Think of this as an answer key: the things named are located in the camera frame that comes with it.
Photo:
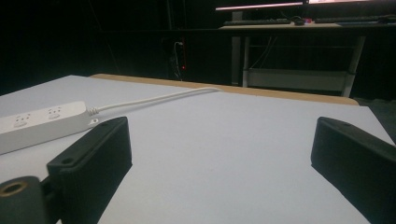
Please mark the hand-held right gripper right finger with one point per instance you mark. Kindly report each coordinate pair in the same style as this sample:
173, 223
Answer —
355, 158

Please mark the white power strip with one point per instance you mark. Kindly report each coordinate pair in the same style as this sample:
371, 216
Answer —
37, 124

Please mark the black computer mouse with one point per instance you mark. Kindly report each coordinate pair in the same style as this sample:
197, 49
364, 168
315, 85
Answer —
299, 21

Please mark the black keyboard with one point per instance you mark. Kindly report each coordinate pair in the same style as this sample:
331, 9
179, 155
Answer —
348, 19
257, 22

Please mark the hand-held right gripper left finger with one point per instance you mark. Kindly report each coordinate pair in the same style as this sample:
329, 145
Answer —
93, 161

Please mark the desk with metal legs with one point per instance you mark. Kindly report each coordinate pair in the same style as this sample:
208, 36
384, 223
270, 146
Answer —
299, 53

